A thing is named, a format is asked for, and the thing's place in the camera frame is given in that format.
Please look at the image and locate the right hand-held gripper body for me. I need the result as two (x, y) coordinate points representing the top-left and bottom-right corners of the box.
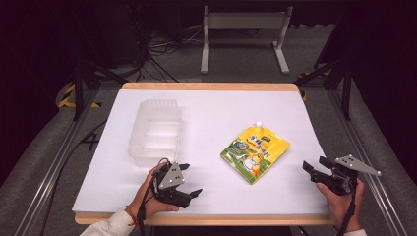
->
(310, 154), (383, 197)

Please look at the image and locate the thin black floor cable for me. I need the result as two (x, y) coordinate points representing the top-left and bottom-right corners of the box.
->
(38, 119), (108, 236)

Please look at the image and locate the white table cover sheet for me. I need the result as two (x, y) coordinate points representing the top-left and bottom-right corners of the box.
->
(72, 88), (330, 216)

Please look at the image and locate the white metal stand frame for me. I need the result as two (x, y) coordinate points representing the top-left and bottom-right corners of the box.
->
(200, 5), (294, 75)

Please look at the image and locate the person's right hand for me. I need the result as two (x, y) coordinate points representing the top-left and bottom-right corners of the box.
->
(315, 178), (366, 233)

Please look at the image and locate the black tripod stand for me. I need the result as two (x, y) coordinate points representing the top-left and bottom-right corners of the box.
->
(293, 58), (354, 121)
(70, 58), (130, 122)

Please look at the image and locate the yellow green spouted pouch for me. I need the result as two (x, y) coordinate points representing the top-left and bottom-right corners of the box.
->
(219, 121), (291, 185)

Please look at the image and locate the aluminium floor rail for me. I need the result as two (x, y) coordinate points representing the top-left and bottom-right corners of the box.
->
(13, 88), (99, 236)
(328, 89), (409, 236)

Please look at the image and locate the hand-held gripper black cable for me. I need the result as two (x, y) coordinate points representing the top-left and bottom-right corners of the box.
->
(137, 157), (172, 236)
(336, 178), (358, 236)

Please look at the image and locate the right hand-held gripper black cable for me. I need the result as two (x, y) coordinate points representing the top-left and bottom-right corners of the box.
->
(336, 178), (358, 236)

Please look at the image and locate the red string bracelet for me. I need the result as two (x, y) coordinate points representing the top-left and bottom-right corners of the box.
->
(125, 205), (141, 231)

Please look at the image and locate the clear plastic container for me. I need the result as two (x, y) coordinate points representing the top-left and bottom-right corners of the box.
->
(127, 98), (183, 168)

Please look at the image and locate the person's left hand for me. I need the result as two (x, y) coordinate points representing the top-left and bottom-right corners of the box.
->
(128, 162), (181, 220)

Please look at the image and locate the bundle of black floor cables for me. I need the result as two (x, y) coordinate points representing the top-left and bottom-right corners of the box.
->
(129, 6), (206, 83)

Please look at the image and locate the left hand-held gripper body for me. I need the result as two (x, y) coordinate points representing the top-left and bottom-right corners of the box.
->
(150, 160), (193, 209)

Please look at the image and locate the yellow black hazard tape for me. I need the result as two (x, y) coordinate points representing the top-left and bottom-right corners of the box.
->
(57, 83), (101, 109)

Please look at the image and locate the left hand-held gripper black cable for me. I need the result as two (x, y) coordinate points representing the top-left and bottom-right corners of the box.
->
(137, 157), (172, 236)

